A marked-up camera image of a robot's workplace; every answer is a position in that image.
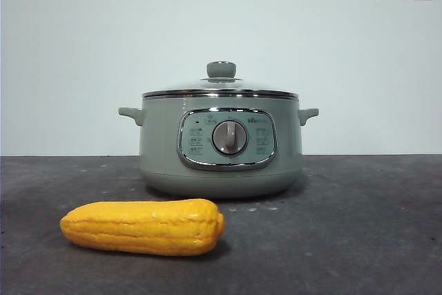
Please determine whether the yellow corn cob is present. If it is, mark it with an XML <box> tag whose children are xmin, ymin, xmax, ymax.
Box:
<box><xmin>60</xmin><ymin>198</ymin><xmax>225</xmax><ymax>257</ymax></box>

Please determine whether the sage green electric pot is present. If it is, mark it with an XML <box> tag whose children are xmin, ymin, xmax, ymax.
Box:
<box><xmin>118</xmin><ymin>93</ymin><xmax>320</xmax><ymax>200</ymax></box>

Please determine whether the glass lid with green knob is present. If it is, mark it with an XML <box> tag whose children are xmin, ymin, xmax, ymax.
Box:
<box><xmin>142</xmin><ymin>61</ymin><xmax>298</xmax><ymax>99</ymax></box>

